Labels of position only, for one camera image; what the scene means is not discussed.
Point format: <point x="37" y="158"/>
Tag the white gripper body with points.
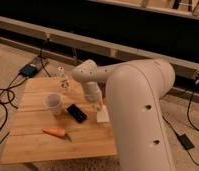
<point x="97" y="105"/>

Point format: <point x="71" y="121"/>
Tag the white sponge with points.
<point x="102" y="115"/>

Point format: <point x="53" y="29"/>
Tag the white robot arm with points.
<point x="133" y="90"/>

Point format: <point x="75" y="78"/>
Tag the black phone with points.
<point x="76" y="113"/>

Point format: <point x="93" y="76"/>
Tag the white plastic cup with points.
<point x="53" y="103"/>

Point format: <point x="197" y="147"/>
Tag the wooden table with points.
<point x="38" y="135"/>

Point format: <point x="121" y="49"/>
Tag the orange carrot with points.
<point x="58" y="132"/>

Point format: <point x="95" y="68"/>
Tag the blue black power box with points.
<point x="28" y="71"/>

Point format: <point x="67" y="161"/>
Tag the black power adapter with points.
<point x="183" y="139"/>

